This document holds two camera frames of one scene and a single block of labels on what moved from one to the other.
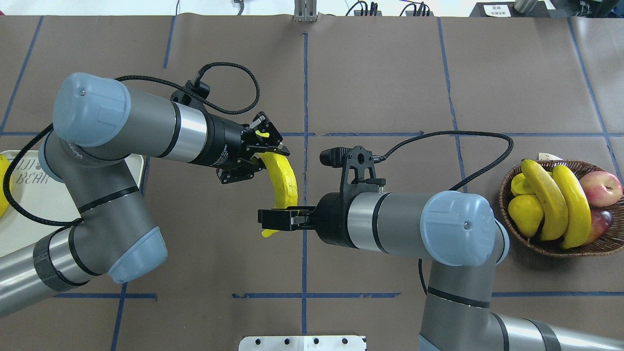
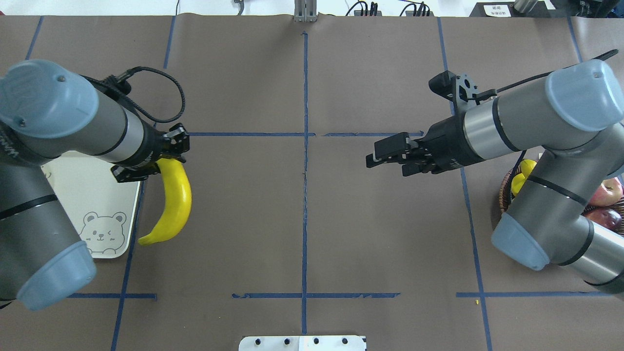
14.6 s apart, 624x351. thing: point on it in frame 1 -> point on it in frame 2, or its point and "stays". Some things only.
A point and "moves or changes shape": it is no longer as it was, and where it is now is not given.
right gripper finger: (275, 219) -> (390, 149)
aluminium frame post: (305, 10) stays
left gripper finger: (243, 169) -> (123, 173)
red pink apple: (603, 188) stays
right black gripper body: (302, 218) -> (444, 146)
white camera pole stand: (303, 343) stays
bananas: (555, 217) moves or changes shape
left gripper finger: (266, 132) -> (176, 141)
